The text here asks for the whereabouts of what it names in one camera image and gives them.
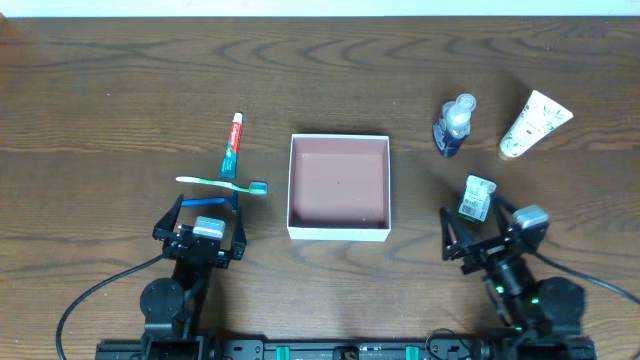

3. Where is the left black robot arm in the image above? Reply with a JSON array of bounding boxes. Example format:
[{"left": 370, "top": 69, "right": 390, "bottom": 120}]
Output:
[{"left": 140, "top": 196, "right": 247, "bottom": 341}]

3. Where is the white box with pink interior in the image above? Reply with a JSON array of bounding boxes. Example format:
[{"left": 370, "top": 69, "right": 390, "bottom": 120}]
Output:
[{"left": 286, "top": 134, "right": 392, "bottom": 242}]

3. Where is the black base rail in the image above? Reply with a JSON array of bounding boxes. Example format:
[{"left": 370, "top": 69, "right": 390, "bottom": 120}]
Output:
[{"left": 95, "top": 337, "right": 597, "bottom": 360}]

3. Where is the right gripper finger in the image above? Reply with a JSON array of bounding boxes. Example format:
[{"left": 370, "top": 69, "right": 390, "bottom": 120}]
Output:
[
  {"left": 439, "top": 207, "right": 475, "bottom": 261},
  {"left": 491, "top": 192, "right": 518, "bottom": 230}
]

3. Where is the green white toothbrush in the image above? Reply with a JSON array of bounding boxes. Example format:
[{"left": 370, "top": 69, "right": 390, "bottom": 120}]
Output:
[{"left": 175, "top": 176, "right": 268, "bottom": 195}]

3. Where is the green white soap packet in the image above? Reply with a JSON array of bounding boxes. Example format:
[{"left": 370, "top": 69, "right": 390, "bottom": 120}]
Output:
[{"left": 457, "top": 175, "right": 497, "bottom": 223}]

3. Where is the blue disposable razor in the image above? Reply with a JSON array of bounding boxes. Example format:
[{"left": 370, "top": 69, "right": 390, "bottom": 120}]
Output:
[{"left": 181, "top": 191, "right": 239, "bottom": 212}]

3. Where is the black cable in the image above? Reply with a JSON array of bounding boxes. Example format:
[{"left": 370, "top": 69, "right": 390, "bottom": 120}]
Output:
[
  {"left": 54, "top": 252, "right": 169, "bottom": 360},
  {"left": 532, "top": 249, "right": 640, "bottom": 306}
]

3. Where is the right black cable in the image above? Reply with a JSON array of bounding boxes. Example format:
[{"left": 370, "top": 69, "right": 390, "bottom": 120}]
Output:
[{"left": 532, "top": 249, "right": 640, "bottom": 306}]

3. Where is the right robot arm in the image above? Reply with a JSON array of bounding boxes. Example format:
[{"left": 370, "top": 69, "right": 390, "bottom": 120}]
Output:
[{"left": 439, "top": 195, "right": 586, "bottom": 343}]

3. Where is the red green toothpaste tube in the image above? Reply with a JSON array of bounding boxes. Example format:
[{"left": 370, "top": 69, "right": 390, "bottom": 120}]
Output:
[{"left": 219, "top": 112, "right": 244, "bottom": 179}]

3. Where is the white Pantene tube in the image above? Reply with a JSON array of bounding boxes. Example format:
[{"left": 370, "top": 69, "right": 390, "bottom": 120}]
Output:
[{"left": 498, "top": 90, "right": 573, "bottom": 159}]

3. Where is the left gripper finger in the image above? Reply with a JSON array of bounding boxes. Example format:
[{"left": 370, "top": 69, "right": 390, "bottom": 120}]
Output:
[
  {"left": 152, "top": 194, "right": 184, "bottom": 241},
  {"left": 230, "top": 208, "right": 247, "bottom": 260}
]

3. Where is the left black cable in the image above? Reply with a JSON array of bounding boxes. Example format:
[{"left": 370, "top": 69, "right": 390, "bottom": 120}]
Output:
[{"left": 54, "top": 252, "right": 169, "bottom": 360}]

